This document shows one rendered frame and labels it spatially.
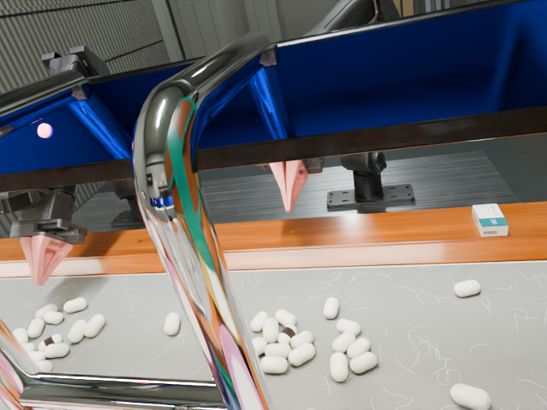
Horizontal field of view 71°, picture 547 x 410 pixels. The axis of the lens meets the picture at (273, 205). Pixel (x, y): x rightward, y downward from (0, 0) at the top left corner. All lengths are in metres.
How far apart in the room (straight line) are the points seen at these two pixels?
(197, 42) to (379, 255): 4.99
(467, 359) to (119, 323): 0.50
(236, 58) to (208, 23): 5.16
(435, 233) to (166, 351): 0.44
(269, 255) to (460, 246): 0.30
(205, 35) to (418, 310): 5.05
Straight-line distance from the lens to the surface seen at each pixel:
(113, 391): 0.25
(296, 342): 0.52
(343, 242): 0.64
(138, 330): 0.65
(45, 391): 0.28
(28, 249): 0.73
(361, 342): 0.50
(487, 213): 0.67
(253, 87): 0.27
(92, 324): 0.68
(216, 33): 5.36
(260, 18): 6.64
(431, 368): 0.51
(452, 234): 0.65
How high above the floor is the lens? 1.14
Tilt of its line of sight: 29 degrees down
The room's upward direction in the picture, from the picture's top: 13 degrees counter-clockwise
